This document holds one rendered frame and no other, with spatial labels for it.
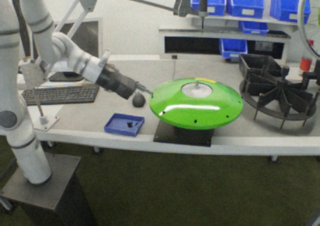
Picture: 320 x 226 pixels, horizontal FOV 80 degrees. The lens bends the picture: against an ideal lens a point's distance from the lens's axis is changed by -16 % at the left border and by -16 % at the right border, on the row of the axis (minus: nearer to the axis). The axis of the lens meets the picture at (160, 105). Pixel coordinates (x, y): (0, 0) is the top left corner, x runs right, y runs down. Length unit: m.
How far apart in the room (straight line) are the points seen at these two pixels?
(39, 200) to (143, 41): 1.24
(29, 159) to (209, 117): 0.56
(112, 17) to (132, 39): 0.22
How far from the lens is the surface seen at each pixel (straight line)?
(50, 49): 0.68
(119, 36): 1.67
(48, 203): 0.78
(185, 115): 0.63
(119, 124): 0.88
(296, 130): 0.96
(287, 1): 1.67
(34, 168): 0.79
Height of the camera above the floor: 1.43
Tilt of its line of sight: 32 degrees down
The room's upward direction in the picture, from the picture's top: 2 degrees counter-clockwise
